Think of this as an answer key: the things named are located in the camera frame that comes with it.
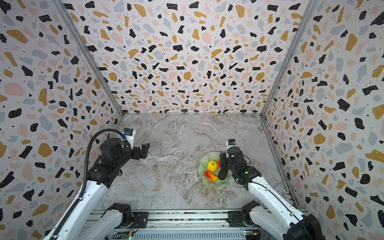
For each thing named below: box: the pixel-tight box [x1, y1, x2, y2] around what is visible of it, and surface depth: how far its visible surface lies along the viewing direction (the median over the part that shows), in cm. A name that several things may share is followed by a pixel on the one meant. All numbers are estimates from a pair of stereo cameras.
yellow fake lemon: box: [207, 160, 218, 173], surface depth 90 cm
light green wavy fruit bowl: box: [197, 151, 235, 190], surface depth 90 cm
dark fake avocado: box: [218, 167, 229, 180], surface depth 88 cm
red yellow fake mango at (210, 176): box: [203, 170, 219, 182], surface depth 87 cm
